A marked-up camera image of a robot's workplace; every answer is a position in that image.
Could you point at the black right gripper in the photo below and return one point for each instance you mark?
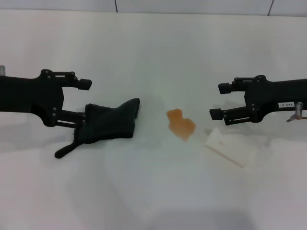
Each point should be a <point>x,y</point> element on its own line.
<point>268,98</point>

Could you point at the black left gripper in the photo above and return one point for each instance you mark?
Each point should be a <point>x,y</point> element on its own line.
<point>28,94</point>

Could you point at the white paper cup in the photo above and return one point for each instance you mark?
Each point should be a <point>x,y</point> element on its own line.
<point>227,143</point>

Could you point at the orange-brown liquid stain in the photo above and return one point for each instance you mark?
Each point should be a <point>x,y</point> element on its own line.
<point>181,124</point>

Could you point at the dark cloth rag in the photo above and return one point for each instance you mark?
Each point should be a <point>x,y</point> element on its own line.
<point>108,122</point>

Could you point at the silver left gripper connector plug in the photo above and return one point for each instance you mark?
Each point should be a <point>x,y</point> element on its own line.
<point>2,70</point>

